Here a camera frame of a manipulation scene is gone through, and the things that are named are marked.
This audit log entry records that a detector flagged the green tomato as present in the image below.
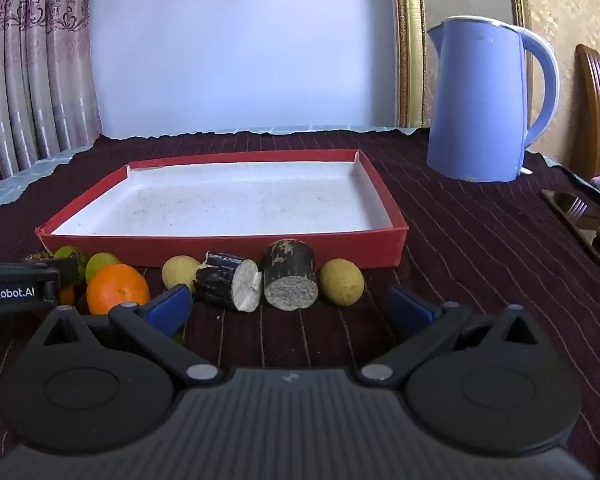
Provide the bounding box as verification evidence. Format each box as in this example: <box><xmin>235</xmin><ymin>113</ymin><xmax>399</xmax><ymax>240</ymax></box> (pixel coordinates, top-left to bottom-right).
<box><xmin>54</xmin><ymin>245</ymin><xmax>86</xmax><ymax>281</ymax></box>
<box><xmin>85</xmin><ymin>252</ymin><xmax>120</xmax><ymax>284</ymax></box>

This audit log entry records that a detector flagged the orange mandarin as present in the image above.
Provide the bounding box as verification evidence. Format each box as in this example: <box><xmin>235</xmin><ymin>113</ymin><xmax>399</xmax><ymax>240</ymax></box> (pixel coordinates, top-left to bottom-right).
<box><xmin>86</xmin><ymin>263</ymin><xmax>151</xmax><ymax>315</ymax></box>

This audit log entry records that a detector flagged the yellow longan fruit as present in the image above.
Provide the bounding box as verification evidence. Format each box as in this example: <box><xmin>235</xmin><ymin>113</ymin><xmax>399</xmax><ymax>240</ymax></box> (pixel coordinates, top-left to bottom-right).
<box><xmin>161</xmin><ymin>256</ymin><xmax>201</xmax><ymax>292</ymax></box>
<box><xmin>320</xmin><ymin>258</ymin><xmax>365</xmax><ymax>307</ymax></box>

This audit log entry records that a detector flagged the dark sugarcane piece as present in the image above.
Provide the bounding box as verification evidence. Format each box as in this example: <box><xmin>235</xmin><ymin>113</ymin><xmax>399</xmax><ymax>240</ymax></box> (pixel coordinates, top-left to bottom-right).
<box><xmin>194</xmin><ymin>252</ymin><xmax>262</xmax><ymax>313</ymax></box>
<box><xmin>263</xmin><ymin>238</ymin><xmax>318</xmax><ymax>312</ymax></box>

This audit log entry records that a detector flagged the light blue checked sheet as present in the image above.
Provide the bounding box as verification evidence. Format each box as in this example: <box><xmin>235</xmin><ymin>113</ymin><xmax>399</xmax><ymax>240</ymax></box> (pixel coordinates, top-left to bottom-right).
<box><xmin>0</xmin><ymin>146</ymin><xmax>90</xmax><ymax>207</ymax></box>

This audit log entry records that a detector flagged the red shallow box tray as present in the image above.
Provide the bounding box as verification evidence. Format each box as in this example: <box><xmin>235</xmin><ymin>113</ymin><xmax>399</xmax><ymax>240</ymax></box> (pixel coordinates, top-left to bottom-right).
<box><xmin>35</xmin><ymin>150</ymin><xmax>408</xmax><ymax>269</ymax></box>

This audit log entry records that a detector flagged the pink patterned curtain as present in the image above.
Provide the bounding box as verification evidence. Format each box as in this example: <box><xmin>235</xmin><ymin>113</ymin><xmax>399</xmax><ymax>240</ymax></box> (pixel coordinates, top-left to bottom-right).
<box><xmin>0</xmin><ymin>0</ymin><xmax>102</xmax><ymax>180</ymax></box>

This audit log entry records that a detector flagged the blue electric kettle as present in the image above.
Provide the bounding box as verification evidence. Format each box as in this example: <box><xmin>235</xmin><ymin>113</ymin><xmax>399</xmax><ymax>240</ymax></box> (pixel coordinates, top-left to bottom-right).
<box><xmin>427</xmin><ymin>15</ymin><xmax>560</xmax><ymax>183</ymax></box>

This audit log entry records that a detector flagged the wooden headboard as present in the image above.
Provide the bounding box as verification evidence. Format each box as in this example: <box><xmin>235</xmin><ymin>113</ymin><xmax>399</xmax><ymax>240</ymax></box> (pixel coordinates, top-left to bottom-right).
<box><xmin>570</xmin><ymin>44</ymin><xmax>600</xmax><ymax>179</ymax></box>

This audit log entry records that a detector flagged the gold picture frame moulding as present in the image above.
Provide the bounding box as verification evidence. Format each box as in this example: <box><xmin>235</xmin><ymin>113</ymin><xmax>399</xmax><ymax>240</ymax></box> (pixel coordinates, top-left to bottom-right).
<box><xmin>393</xmin><ymin>0</ymin><xmax>427</xmax><ymax>129</ymax></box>

